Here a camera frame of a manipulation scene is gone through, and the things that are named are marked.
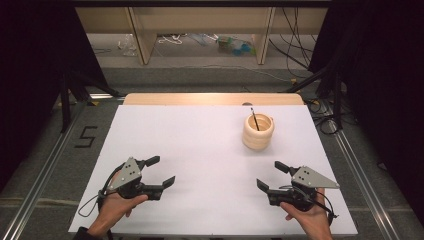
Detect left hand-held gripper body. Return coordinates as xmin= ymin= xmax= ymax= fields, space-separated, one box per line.
xmin=105 ymin=156 xmax=165 ymax=201

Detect wooden table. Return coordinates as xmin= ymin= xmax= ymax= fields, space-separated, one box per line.
xmin=122 ymin=92 xmax=305 ymax=107

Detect hanging black cables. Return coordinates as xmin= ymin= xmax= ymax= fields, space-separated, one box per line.
xmin=268 ymin=7 xmax=318 ymax=80

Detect clear plastic bag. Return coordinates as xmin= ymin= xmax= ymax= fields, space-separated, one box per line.
xmin=117 ymin=33 xmax=138 ymax=57

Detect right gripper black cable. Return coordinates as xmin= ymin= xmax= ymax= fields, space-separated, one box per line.
xmin=313 ymin=190 xmax=339 ymax=227

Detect black pencil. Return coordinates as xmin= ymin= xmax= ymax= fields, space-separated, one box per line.
xmin=250 ymin=107 xmax=261 ymax=132

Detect colourful plastic bag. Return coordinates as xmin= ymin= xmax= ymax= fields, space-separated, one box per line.
xmin=216 ymin=34 xmax=257 ymax=57

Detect wooden shelf unit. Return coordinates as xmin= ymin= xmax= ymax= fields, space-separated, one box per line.
xmin=75 ymin=6 xmax=329 ymax=66

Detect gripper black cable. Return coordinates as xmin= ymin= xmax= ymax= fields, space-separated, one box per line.
xmin=313 ymin=190 xmax=339 ymax=227
xmin=77 ymin=165 xmax=122 ymax=219

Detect beige ribbed cup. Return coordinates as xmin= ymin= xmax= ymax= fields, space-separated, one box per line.
xmin=242 ymin=113 xmax=275 ymax=151

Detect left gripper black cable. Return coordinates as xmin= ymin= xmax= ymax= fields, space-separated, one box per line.
xmin=77 ymin=165 xmax=122 ymax=219

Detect person's left hand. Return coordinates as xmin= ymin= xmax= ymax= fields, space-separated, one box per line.
xmin=97 ymin=191 xmax=149 ymax=234

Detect black tripod stand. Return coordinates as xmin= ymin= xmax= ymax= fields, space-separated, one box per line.
xmin=59 ymin=70 xmax=122 ymax=134
xmin=285 ymin=62 xmax=345 ymax=132

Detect black floor cable bundle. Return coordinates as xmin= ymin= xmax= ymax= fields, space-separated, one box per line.
xmin=305 ymin=98 xmax=343 ymax=136

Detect white coiled cable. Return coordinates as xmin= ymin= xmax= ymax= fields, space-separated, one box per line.
xmin=157 ymin=33 xmax=188 ymax=46

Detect metal floor rail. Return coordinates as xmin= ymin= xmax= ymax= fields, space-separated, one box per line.
xmin=1 ymin=108 xmax=86 ymax=240
xmin=328 ymin=118 xmax=403 ymax=240

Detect black curtain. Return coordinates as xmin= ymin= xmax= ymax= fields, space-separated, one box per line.
xmin=0 ymin=0 xmax=109 ymax=194
xmin=308 ymin=0 xmax=424 ymax=228

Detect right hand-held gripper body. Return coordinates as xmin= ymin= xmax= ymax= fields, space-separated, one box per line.
xmin=266 ymin=165 xmax=341 ymax=212

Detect white board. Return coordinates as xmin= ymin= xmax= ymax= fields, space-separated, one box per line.
xmin=68 ymin=104 xmax=359 ymax=236

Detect person's right hand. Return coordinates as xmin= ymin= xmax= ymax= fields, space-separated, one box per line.
xmin=279 ymin=188 xmax=332 ymax=235

